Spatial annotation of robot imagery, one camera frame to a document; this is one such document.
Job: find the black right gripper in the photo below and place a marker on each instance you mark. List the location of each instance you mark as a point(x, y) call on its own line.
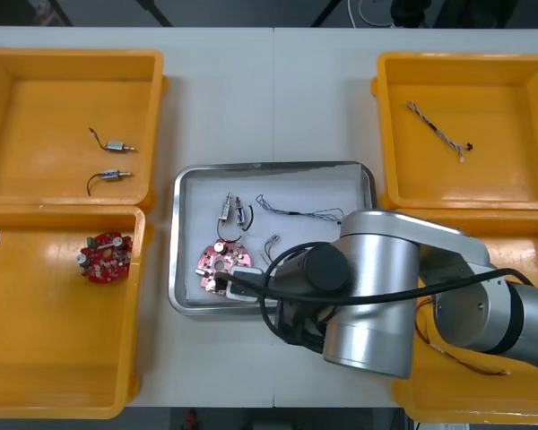
point(302, 327)

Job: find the round red circuit board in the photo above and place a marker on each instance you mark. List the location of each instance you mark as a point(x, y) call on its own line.
point(105, 260)
point(215, 262)

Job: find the solenoid with blue label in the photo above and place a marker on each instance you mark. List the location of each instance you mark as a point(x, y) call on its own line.
point(110, 175)
point(225, 208)
point(240, 214)

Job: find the silver-grey and black right arm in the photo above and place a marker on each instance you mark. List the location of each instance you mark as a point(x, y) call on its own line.
point(376, 291)

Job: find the yellow-orange plastic bin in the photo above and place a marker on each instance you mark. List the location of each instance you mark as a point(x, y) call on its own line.
point(72, 380)
point(511, 134)
point(27, 134)
point(453, 398)

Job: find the white liner sheet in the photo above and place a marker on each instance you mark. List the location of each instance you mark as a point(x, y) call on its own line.
point(296, 188)

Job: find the steel tray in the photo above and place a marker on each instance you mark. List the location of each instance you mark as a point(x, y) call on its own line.
point(176, 251)

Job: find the solenoid with white label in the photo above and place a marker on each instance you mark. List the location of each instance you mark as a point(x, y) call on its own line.
point(115, 145)

